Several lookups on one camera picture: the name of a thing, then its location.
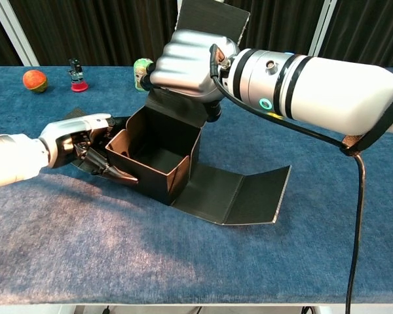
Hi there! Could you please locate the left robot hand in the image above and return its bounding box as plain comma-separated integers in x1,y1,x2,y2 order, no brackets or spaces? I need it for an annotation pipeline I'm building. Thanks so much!
39,113,140,187

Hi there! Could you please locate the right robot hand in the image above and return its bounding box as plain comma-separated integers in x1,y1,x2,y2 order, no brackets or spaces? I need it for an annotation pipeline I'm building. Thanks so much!
140,28,242,124

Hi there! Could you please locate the black foldable cardboard box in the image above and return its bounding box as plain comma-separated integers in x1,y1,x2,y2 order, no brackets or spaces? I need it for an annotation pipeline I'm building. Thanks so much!
64,0,292,226

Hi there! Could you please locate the blue cloth-covered table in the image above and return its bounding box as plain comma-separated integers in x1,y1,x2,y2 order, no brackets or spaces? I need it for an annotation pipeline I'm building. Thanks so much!
0,65,393,307

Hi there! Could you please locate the green nesting doll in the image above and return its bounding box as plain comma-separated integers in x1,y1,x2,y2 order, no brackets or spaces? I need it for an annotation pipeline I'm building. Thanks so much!
132,58,157,91

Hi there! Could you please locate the small figure on red base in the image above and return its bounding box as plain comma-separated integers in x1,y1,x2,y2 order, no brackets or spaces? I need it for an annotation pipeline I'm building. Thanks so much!
67,58,89,92

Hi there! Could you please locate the orange ball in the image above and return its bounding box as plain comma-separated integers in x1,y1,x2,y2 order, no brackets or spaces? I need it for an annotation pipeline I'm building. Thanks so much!
22,69,49,94

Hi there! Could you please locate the black pleated curtain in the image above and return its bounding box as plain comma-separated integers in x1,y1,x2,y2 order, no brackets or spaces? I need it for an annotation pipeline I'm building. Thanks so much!
0,0,393,69

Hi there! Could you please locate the white frame post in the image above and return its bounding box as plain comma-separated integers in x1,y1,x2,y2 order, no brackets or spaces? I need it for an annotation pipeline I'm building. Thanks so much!
0,0,40,66
309,0,337,56

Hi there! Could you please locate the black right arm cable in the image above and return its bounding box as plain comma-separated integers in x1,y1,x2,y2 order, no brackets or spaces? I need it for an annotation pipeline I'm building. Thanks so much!
209,44,393,314

